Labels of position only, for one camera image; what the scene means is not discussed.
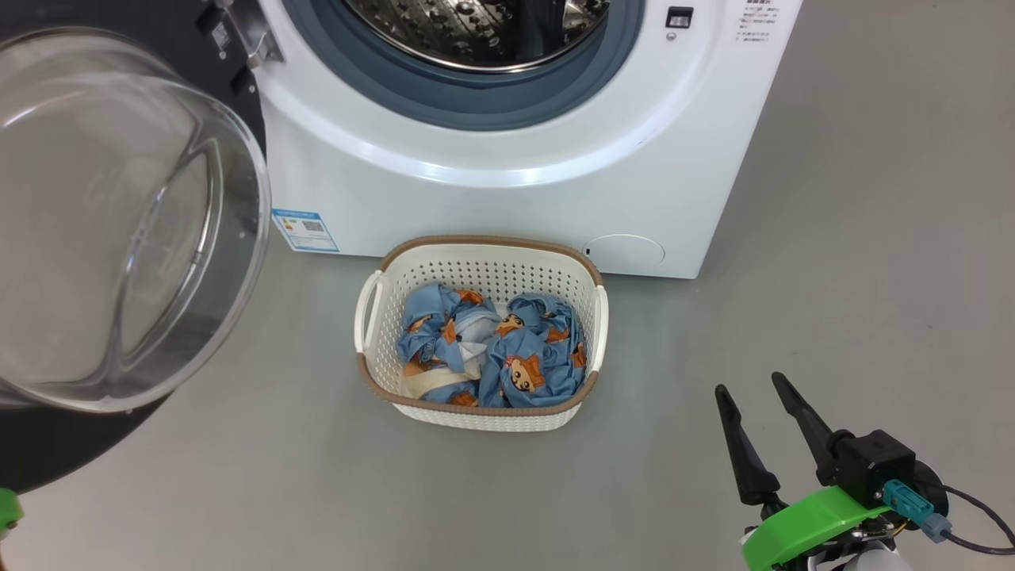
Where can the white front-load washing machine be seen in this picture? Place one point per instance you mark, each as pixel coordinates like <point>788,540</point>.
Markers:
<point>507,214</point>

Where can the white perforated basket brown rim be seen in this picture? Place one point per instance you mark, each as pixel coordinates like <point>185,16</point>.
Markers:
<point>492,266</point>

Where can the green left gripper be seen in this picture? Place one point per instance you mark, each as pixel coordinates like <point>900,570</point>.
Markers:
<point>8,511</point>

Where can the round white filter cover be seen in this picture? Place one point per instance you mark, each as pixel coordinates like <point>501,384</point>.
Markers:
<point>625,251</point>

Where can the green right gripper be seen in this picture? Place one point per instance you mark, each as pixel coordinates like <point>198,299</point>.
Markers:
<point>801,527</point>

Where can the black round glass washer door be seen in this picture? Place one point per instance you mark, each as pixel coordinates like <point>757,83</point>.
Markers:
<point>95,238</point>

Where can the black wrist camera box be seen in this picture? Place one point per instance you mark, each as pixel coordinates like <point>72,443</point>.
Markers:
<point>876,464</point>

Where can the blue cartoon garment white lining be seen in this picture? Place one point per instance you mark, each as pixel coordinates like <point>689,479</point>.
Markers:
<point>432,325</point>

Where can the blue energy label sticker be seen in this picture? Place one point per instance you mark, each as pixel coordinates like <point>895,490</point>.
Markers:
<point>305,230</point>

